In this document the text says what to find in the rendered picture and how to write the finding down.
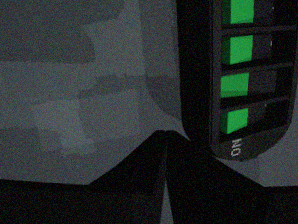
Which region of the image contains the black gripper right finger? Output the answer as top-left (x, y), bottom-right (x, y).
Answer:
top-left (165, 131), bottom-right (298, 224)

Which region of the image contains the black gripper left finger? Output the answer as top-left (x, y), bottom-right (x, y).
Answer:
top-left (0, 131), bottom-right (168, 224)

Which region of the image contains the dark grey controller unit with green rocker switches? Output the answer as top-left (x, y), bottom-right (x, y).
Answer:
top-left (177, 0), bottom-right (298, 163)

